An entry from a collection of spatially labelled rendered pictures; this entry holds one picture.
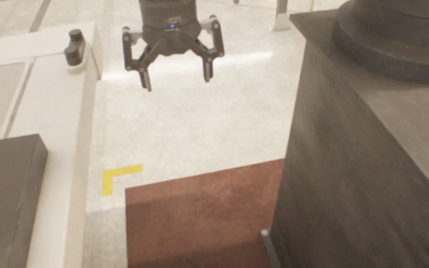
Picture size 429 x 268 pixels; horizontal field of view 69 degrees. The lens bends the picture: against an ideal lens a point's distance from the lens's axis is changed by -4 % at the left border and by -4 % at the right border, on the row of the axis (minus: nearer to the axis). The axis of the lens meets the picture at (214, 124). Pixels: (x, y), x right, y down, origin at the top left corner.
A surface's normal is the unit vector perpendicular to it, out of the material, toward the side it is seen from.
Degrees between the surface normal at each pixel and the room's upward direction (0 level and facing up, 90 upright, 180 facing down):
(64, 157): 0
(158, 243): 0
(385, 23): 90
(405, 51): 23
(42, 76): 0
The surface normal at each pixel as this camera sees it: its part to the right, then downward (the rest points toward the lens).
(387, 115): -0.03, -0.72
